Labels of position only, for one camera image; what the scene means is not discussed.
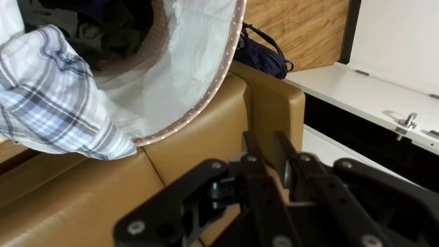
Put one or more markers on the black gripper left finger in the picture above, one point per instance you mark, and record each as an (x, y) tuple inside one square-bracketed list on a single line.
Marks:
[(183, 206)]

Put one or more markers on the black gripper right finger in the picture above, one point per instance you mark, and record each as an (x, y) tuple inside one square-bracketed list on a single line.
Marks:
[(366, 206)]

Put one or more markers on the grey plaid shirt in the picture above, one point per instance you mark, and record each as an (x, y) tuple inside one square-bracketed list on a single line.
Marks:
[(50, 100)]

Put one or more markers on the pink polka dot laundry bag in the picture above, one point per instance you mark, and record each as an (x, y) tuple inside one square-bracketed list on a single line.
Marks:
[(183, 69)]

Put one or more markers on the black clothes pile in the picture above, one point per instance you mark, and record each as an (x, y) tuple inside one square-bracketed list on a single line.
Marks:
[(105, 32)]

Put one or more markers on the tan leather armchair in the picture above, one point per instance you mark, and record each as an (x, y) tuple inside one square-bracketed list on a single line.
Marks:
[(91, 201)]

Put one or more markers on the white room door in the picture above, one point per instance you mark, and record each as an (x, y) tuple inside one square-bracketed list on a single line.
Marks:
[(366, 96)]

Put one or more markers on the black vertical wall strip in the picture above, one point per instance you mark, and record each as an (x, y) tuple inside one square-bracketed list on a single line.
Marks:
[(351, 28)]

